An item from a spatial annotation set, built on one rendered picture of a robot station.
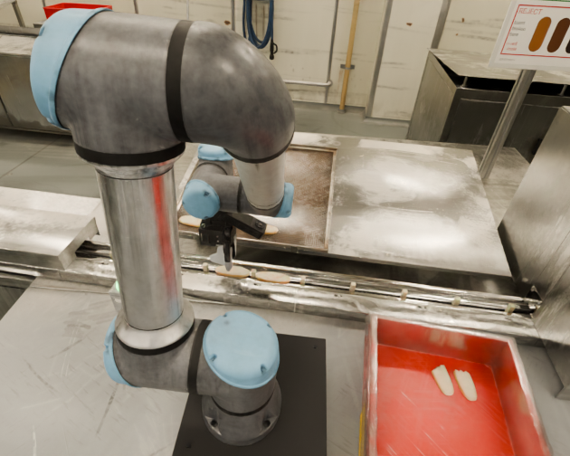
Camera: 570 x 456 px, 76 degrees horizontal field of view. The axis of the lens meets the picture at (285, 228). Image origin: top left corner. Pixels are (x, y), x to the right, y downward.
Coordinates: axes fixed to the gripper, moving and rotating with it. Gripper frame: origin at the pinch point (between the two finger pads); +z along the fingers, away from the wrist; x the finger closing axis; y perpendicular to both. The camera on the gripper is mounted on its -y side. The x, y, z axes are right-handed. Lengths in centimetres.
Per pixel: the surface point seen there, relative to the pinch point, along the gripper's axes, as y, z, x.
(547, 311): -80, -3, 11
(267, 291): -10.7, 3.0, 7.1
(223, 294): 0.9, 3.4, 9.1
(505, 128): -96, -15, -73
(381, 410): -39, 7, 34
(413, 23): -109, -10, -335
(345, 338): -31.7, 7.4, 16.5
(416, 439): -45, 7, 39
